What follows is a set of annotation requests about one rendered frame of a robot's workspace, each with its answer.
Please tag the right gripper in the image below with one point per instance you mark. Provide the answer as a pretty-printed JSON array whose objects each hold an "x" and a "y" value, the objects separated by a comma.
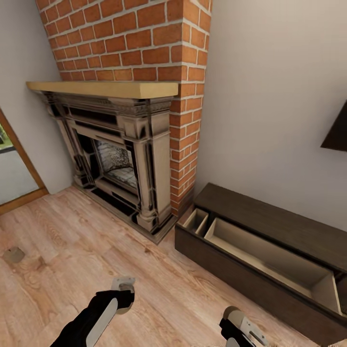
[{"x": 228, "y": 328}]

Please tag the cabinet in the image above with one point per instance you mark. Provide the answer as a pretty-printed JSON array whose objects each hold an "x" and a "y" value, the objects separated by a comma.
[{"x": 290, "y": 265}]

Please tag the pillar candle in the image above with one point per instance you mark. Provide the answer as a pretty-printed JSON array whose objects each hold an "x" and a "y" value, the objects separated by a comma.
[
  {"x": 14, "y": 255},
  {"x": 122, "y": 311},
  {"x": 235, "y": 315}
]

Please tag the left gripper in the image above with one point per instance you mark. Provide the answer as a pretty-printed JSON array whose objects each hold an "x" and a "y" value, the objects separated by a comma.
[{"x": 125, "y": 298}]

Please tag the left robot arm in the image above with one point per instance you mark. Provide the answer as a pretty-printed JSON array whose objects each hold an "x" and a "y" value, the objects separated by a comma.
[{"x": 88, "y": 326}]

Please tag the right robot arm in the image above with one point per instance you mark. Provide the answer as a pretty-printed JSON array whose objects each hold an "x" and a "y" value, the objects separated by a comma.
[{"x": 238, "y": 337}]

